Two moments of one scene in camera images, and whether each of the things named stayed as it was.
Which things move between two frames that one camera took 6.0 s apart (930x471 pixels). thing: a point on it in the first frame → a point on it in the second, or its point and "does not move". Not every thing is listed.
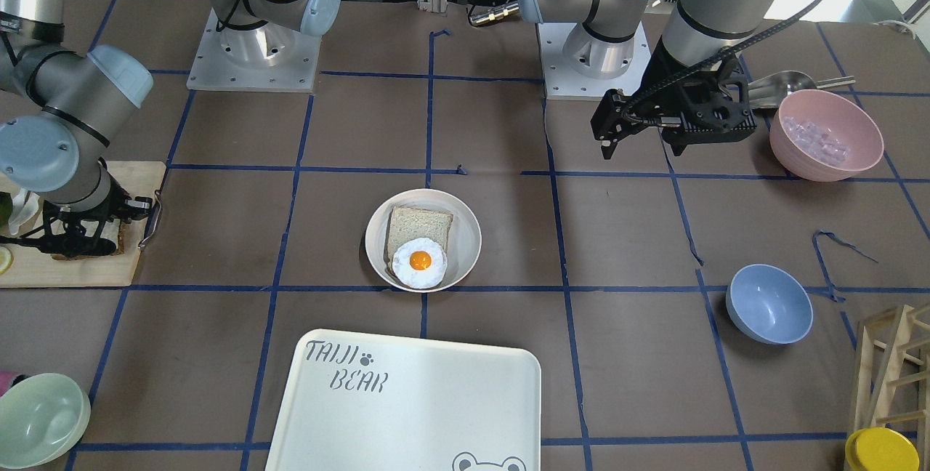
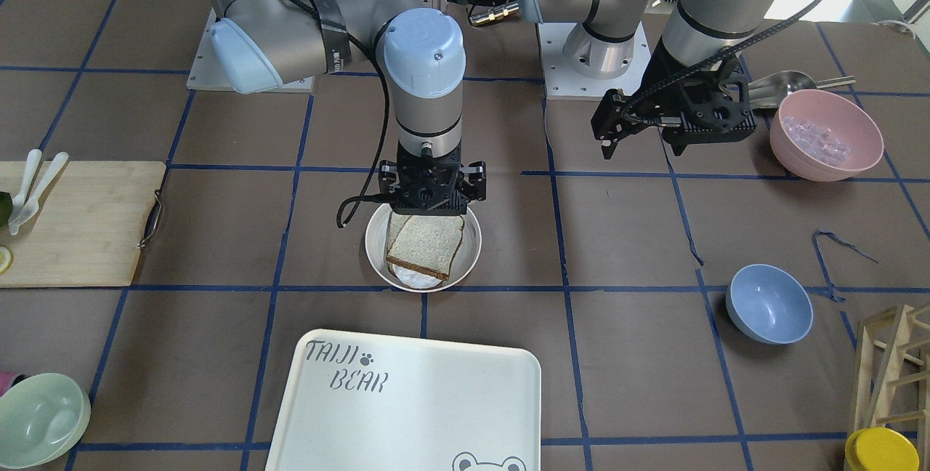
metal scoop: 770,91 does not move
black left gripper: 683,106 does not move
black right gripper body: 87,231 → 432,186
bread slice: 111,228 → 428,242
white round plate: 464,241 does not move
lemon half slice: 6,259 does not move
